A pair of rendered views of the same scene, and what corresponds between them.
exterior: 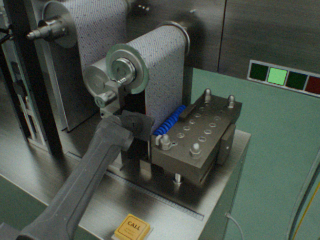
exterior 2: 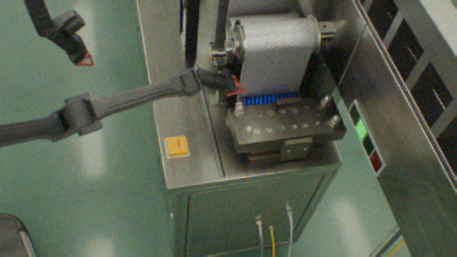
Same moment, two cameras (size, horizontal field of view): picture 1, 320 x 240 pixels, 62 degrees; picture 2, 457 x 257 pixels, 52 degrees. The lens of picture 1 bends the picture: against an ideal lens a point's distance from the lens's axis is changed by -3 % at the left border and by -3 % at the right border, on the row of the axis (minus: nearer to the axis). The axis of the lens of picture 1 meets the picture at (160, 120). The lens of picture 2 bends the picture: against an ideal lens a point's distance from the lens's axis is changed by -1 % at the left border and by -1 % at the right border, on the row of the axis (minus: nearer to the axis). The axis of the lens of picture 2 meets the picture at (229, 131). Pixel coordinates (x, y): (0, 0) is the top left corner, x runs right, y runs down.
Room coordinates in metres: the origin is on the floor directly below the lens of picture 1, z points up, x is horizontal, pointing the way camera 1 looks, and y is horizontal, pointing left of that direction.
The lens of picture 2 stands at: (-0.18, -0.63, 2.35)
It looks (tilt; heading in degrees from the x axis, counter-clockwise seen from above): 55 degrees down; 39
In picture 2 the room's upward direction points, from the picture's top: 10 degrees clockwise
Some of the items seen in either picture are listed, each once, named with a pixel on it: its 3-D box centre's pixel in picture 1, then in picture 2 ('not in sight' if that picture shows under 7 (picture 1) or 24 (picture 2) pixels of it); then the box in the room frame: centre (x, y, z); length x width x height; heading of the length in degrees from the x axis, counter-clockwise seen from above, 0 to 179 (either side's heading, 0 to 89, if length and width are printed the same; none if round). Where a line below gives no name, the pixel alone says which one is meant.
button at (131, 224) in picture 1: (132, 230); (177, 145); (0.41, 0.07, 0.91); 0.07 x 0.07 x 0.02; 59
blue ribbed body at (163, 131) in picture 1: (171, 121); (270, 99); (0.76, -0.04, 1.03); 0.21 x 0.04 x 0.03; 149
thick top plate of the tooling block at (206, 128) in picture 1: (201, 129); (286, 123); (0.74, -0.14, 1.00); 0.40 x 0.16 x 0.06; 149
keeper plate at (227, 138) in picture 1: (227, 144); (295, 149); (0.71, -0.23, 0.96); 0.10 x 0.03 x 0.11; 149
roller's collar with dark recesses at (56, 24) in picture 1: (53, 28); not in sight; (0.80, 0.32, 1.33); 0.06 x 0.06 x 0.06; 59
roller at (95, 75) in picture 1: (122, 68); (262, 31); (0.86, 0.13, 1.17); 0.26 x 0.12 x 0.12; 149
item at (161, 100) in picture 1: (165, 100); (271, 80); (0.77, -0.02, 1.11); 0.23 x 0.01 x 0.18; 149
